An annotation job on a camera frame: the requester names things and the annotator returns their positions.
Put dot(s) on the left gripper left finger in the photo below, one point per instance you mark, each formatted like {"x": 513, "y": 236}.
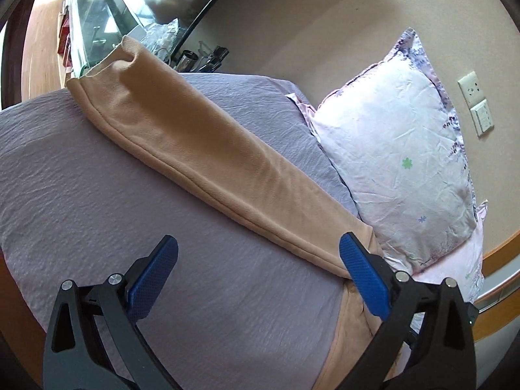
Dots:
{"x": 93, "y": 341}

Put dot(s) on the white wall switch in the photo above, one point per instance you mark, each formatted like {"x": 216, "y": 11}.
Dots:
{"x": 482, "y": 118}

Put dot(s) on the wooden headboard shelf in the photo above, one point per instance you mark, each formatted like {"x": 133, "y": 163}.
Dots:
{"x": 498, "y": 302}

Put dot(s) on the black desk items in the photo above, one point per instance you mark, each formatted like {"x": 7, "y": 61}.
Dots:
{"x": 203, "y": 60}

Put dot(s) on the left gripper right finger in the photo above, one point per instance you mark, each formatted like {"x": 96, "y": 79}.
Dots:
{"x": 426, "y": 337}

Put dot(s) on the glass top desk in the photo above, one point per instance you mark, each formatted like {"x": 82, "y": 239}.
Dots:
{"x": 96, "y": 28}

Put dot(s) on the floral pillow with tree print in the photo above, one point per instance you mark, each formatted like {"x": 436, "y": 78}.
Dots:
{"x": 393, "y": 135}

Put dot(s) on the white wall socket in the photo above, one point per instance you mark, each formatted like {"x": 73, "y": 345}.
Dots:
{"x": 471, "y": 89}

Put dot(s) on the pink floral pillow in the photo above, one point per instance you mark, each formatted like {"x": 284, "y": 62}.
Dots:
{"x": 464, "y": 264}

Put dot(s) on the tan fleece garment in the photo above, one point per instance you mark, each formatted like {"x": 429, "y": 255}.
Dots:
{"x": 211, "y": 150}

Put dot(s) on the lavender bed sheet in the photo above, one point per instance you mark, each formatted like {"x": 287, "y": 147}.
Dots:
{"x": 76, "y": 206}

